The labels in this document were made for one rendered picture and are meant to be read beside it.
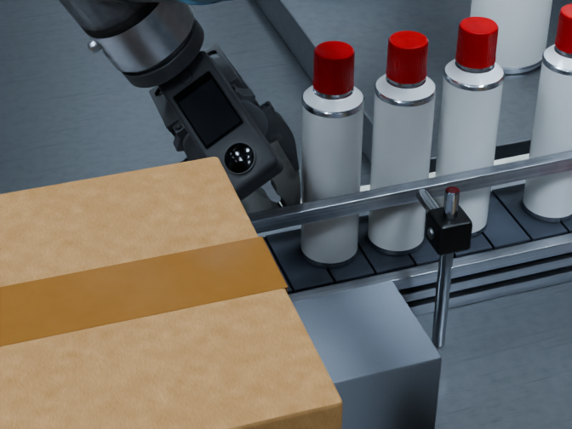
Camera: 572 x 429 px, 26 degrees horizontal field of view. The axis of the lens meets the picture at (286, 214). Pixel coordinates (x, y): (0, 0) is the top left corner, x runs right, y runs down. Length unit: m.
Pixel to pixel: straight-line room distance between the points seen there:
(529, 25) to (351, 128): 0.41
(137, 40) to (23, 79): 0.59
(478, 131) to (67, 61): 0.63
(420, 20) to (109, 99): 0.38
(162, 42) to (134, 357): 0.34
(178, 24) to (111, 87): 0.55
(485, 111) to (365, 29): 0.44
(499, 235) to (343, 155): 0.20
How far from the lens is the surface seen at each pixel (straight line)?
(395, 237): 1.10
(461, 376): 1.08
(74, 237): 0.75
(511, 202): 1.20
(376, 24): 1.50
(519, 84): 1.39
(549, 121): 1.12
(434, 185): 1.07
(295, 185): 1.05
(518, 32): 1.39
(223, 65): 1.02
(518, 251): 1.14
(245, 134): 0.94
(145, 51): 0.93
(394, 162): 1.06
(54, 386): 0.65
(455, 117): 1.08
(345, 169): 1.04
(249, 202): 1.04
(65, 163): 1.35
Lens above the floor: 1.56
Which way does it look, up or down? 36 degrees down
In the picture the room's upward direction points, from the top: straight up
